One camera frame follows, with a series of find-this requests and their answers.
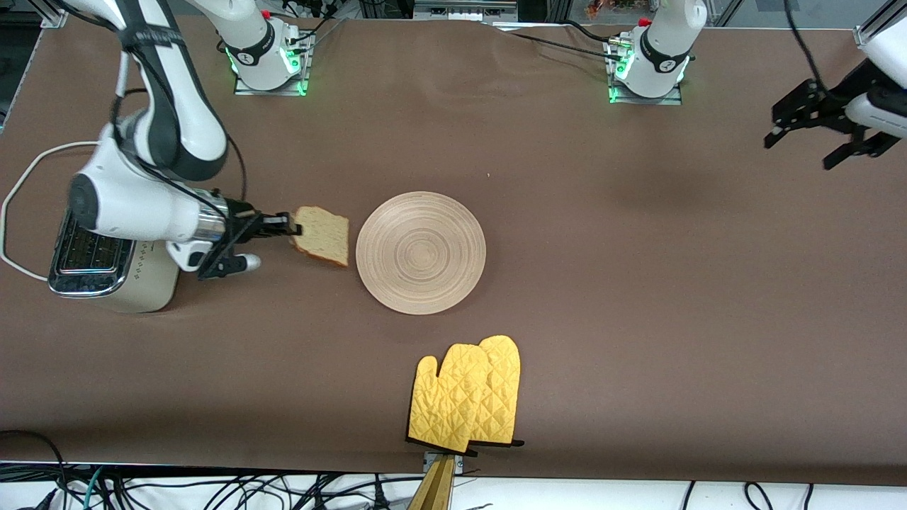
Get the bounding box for teal floor cable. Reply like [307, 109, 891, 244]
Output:
[84, 466, 108, 510]

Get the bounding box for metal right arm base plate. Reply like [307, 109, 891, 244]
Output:
[234, 28, 310, 96]

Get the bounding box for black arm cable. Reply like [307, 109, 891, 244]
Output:
[783, 0, 830, 93]
[110, 42, 247, 206]

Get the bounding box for black floor cable loop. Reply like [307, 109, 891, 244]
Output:
[0, 429, 68, 510]

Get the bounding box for yellow quilted oven mitt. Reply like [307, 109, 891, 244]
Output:
[468, 335, 525, 448]
[407, 344, 491, 454]

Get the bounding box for wooden camera stand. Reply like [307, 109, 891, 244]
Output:
[407, 457, 456, 510]

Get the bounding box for round wooden plate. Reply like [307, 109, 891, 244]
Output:
[356, 191, 487, 315]

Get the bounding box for grey background box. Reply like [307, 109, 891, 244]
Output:
[413, 0, 518, 22]

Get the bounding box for tangled black floor cables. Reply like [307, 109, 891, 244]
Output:
[106, 471, 426, 510]

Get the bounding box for slice of brown bread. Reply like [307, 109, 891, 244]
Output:
[291, 206, 350, 268]

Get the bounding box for black base power cable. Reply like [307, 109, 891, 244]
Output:
[496, 20, 621, 61]

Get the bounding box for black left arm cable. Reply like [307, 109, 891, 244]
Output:
[783, 0, 830, 93]

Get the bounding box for white toaster power cable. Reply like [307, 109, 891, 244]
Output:
[0, 140, 100, 282]

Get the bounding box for metal stand bracket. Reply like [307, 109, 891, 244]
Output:
[423, 452, 466, 474]

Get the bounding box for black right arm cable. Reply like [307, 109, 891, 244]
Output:
[110, 42, 247, 206]

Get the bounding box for cream and chrome toaster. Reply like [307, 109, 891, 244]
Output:
[48, 209, 181, 314]

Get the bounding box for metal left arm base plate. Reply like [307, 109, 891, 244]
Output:
[608, 39, 685, 106]

